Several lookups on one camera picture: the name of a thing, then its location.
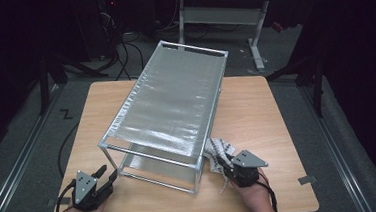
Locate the white-legged wooden desk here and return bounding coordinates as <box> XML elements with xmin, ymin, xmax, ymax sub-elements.
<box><xmin>168</xmin><ymin>0</ymin><xmax>318</xmax><ymax>78</ymax></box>

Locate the black metal stand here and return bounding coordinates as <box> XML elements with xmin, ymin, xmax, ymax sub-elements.
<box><xmin>264</xmin><ymin>54</ymin><xmax>328</xmax><ymax>121</ymax></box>
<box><xmin>35</xmin><ymin>50</ymin><xmax>110</xmax><ymax>116</ymax></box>

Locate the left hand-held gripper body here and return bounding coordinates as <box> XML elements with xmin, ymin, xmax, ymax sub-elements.
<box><xmin>69</xmin><ymin>167</ymin><xmax>117</xmax><ymax>212</ymax></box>

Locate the small red thing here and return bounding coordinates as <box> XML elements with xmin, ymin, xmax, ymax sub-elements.
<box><xmin>271</xmin><ymin>20</ymin><xmax>285</xmax><ymax>34</ymax></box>

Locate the person's right hand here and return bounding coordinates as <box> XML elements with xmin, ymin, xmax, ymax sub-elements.
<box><xmin>229</xmin><ymin>176</ymin><xmax>282</xmax><ymax>212</ymax></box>

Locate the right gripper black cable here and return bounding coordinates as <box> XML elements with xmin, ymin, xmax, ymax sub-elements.
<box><xmin>255</xmin><ymin>171</ymin><xmax>280</xmax><ymax>212</ymax></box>

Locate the dark computer tower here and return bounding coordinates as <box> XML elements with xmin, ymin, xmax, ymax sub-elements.
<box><xmin>96</xmin><ymin>0</ymin><xmax>124</xmax><ymax>58</ymax></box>

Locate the two-tier metal frame rack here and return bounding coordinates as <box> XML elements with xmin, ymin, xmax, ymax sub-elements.
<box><xmin>91</xmin><ymin>35</ymin><xmax>239</xmax><ymax>201</ymax></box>

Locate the black floor cable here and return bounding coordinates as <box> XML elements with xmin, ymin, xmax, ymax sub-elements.
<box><xmin>55</xmin><ymin>122</ymin><xmax>84</xmax><ymax>179</ymax></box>

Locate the metal floor rail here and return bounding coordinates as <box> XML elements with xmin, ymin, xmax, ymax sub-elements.
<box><xmin>299</xmin><ymin>82</ymin><xmax>373</xmax><ymax>212</ymax></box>
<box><xmin>0</xmin><ymin>84</ymin><xmax>69</xmax><ymax>212</ymax></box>

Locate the grey tape piece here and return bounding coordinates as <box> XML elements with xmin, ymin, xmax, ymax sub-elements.
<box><xmin>297</xmin><ymin>174</ymin><xmax>318</xmax><ymax>187</ymax></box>
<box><xmin>46</xmin><ymin>195</ymin><xmax>72</xmax><ymax>207</ymax></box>

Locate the white black-patterned cloth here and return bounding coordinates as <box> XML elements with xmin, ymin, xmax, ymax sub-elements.
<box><xmin>202</xmin><ymin>136</ymin><xmax>240</xmax><ymax>196</ymax></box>

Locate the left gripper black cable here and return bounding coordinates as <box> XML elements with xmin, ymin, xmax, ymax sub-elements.
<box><xmin>53</xmin><ymin>179</ymin><xmax>80</xmax><ymax>212</ymax></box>

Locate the bundle of black cables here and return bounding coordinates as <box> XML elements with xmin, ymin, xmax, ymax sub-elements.
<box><xmin>99</xmin><ymin>28</ymin><xmax>147</xmax><ymax>83</ymax></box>

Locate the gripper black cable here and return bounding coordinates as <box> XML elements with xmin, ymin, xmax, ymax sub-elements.
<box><xmin>255</xmin><ymin>171</ymin><xmax>280</xmax><ymax>212</ymax></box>
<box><xmin>53</xmin><ymin>179</ymin><xmax>80</xmax><ymax>212</ymax></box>

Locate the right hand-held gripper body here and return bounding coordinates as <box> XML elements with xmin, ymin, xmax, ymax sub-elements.
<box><xmin>223</xmin><ymin>148</ymin><xmax>271</xmax><ymax>190</ymax></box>

